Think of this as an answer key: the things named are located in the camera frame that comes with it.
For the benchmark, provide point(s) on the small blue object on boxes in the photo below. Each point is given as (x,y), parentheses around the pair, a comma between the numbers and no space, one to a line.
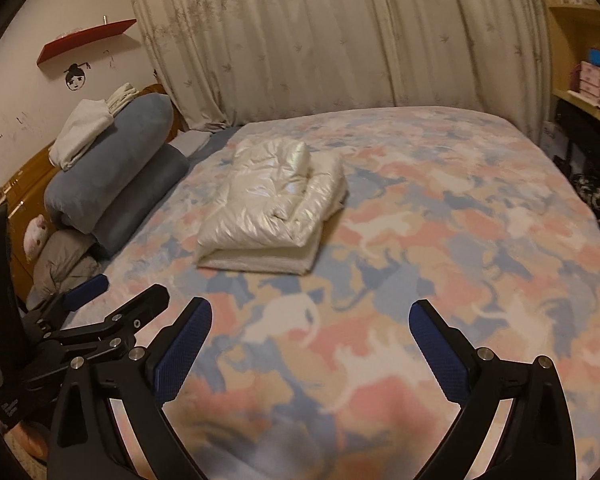
(594,56)

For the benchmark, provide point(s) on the light blue-grey bolster pillow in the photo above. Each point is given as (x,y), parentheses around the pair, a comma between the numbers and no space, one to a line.
(80,196)

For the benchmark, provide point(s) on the grey-brown folded puffer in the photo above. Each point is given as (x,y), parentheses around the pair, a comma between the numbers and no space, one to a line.
(64,264)

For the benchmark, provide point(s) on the dark grey bolster pillow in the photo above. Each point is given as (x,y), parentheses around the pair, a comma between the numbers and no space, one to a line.
(130,208)

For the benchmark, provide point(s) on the folded white cloth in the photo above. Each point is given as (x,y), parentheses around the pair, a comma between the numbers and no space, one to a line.
(85,123)

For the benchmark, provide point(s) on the red wall shelf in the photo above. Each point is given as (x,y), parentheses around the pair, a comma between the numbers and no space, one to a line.
(83,37)

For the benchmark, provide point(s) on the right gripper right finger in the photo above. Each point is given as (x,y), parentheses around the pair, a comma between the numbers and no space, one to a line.
(537,439)

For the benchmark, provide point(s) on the wooden shelf desk unit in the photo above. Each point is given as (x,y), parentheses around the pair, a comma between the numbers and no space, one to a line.
(573,28)

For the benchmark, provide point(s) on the pastel cat pattern bedspread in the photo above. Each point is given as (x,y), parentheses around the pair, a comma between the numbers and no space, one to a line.
(318,376)

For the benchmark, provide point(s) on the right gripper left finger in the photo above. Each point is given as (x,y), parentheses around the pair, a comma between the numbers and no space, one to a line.
(85,441)

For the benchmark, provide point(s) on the white shiny puffer jacket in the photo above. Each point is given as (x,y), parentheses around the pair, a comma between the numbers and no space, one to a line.
(269,213)

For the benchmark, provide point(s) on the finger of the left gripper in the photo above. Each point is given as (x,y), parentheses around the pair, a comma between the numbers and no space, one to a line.
(118,329)
(78,297)

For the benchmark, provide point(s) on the girl face wall sticker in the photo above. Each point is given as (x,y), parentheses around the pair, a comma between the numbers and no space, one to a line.
(75,76)

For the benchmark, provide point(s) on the person left hand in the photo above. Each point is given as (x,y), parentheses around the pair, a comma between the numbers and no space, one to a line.
(31,440)

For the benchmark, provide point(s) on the wooden headboard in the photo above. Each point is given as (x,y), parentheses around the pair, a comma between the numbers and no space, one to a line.
(24,197)

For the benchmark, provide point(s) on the folded cream striped cloth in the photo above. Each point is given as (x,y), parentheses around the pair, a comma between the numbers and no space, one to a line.
(121,97)

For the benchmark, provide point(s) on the cream patterned curtain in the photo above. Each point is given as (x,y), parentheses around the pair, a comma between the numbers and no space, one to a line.
(229,62)

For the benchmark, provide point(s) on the pink white plush toy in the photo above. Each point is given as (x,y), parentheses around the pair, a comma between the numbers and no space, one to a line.
(35,237)

